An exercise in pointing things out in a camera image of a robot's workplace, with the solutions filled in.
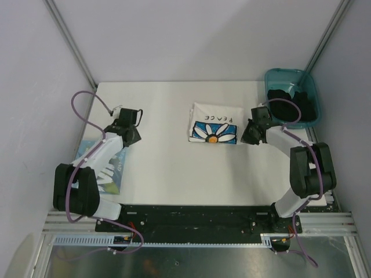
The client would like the white t shirt flower print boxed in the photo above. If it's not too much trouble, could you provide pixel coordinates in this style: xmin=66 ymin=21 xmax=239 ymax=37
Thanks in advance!
xmin=188 ymin=103 xmax=244 ymax=145

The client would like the blue printed t shirt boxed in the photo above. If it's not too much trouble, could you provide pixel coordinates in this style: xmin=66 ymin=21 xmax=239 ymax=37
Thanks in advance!
xmin=75 ymin=140 xmax=126 ymax=195

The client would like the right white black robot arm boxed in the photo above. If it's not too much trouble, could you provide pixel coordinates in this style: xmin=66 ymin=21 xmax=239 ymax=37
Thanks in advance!
xmin=241 ymin=107 xmax=337 ymax=232

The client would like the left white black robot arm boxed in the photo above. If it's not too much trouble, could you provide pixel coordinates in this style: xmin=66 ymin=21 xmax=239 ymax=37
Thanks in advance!
xmin=53 ymin=108 xmax=143 ymax=232

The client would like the black t shirt in bin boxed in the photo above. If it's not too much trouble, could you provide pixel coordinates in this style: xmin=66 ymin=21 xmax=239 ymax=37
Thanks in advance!
xmin=267 ymin=89 xmax=317 ymax=122

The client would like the teal plastic bin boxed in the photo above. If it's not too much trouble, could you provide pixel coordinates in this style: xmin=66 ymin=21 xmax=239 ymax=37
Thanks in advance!
xmin=264 ymin=68 xmax=322 ymax=129

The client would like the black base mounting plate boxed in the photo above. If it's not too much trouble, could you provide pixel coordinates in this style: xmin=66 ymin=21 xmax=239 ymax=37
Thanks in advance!
xmin=94 ymin=204 xmax=302 ymax=236

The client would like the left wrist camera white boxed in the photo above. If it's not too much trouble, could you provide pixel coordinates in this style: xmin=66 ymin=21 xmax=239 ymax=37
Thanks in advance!
xmin=110 ymin=105 xmax=122 ymax=114

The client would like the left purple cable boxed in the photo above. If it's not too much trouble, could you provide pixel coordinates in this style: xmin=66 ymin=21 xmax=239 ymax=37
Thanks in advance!
xmin=66 ymin=90 xmax=144 ymax=255

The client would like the purple cable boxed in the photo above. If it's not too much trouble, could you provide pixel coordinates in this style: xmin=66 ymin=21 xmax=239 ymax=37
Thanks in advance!
xmin=260 ymin=98 xmax=325 ymax=268
xmin=66 ymin=90 xmax=144 ymax=255

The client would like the grey slotted cable duct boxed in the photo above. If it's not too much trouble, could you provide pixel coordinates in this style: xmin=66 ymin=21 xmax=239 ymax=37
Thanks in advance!
xmin=52 ymin=233 xmax=273 ymax=248

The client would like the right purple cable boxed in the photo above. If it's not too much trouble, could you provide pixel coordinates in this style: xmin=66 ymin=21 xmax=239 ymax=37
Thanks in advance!
xmin=260 ymin=98 xmax=325 ymax=268

